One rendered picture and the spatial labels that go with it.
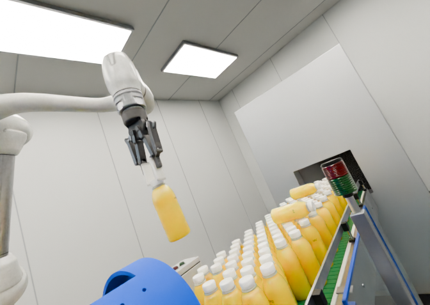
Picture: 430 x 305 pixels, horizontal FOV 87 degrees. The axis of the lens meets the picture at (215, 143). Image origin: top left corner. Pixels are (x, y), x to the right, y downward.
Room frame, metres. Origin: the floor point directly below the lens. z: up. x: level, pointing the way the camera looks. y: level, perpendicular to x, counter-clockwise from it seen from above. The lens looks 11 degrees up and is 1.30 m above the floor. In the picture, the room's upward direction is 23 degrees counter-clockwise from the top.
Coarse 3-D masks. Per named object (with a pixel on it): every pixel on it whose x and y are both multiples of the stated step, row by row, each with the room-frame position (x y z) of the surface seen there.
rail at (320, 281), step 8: (344, 216) 1.16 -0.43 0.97; (336, 232) 0.99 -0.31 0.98; (336, 240) 0.94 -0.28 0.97; (328, 248) 0.87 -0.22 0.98; (336, 248) 0.91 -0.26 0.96; (328, 256) 0.83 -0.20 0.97; (328, 264) 0.81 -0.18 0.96; (320, 272) 0.74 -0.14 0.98; (328, 272) 0.78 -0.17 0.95; (320, 280) 0.72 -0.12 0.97; (312, 288) 0.68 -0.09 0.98; (320, 288) 0.70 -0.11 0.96; (312, 304) 0.64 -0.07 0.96
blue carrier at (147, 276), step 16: (128, 272) 0.47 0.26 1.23; (144, 272) 0.47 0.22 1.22; (160, 272) 0.47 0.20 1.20; (176, 272) 0.48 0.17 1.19; (112, 288) 0.56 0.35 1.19; (128, 288) 0.43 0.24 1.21; (144, 288) 0.43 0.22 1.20; (160, 288) 0.44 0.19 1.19; (176, 288) 0.46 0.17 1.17; (96, 304) 0.39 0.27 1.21; (112, 304) 0.39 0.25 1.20; (128, 304) 0.40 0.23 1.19; (144, 304) 0.41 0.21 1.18; (160, 304) 0.42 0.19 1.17; (176, 304) 0.44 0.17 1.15; (192, 304) 0.45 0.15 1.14
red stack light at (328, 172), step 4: (332, 164) 0.68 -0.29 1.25; (336, 164) 0.67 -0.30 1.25; (340, 164) 0.68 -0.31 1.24; (344, 164) 0.68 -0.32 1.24; (324, 168) 0.69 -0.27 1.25; (328, 168) 0.69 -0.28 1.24; (332, 168) 0.68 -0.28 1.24; (336, 168) 0.67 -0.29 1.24; (340, 168) 0.67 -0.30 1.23; (344, 168) 0.68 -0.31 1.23; (324, 172) 0.70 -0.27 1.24; (328, 172) 0.69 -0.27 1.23; (332, 172) 0.68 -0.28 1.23; (336, 172) 0.68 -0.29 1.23; (340, 172) 0.67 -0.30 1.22; (344, 172) 0.67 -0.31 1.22; (348, 172) 0.68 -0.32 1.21; (328, 176) 0.70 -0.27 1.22; (332, 176) 0.68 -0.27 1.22; (336, 176) 0.68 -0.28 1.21; (340, 176) 0.68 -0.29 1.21
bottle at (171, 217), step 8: (160, 184) 0.65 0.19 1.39; (152, 192) 0.65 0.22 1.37; (160, 192) 0.64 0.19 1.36; (168, 192) 0.65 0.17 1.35; (152, 200) 0.65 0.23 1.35; (160, 200) 0.63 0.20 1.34; (168, 200) 0.64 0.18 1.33; (176, 200) 0.66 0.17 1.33; (160, 208) 0.64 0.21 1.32; (168, 208) 0.64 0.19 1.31; (176, 208) 0.65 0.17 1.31; (160, 216) 0.65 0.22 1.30; (168, 216) 0.64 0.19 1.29; (176, 216) 0.64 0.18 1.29; (184, 216) 0.68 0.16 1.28; (168, 224) 0.64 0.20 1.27; (176, 224) 0.64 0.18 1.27; (184, 224) 0.66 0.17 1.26; (168, 232) 0.64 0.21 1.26; (176, 232) 0.64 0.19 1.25; (184, 232) 0.65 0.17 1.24; (176, 240) 0.65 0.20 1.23
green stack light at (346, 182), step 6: (348, 174) 0.68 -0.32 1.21; (330, 180) 0.70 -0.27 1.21; (336, 180) 0.68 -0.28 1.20; (342, 180) 0.67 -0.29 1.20; (348, 180) 0.67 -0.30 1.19; (336, 186) 0.69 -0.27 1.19; (342, 186) 0.68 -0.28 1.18; (348, 186) 0.67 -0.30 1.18; (354, 186) 0.68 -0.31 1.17; (336, 192) 0.70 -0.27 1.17; (342, 192) 0.68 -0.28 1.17; (348, 192) 0.68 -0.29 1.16
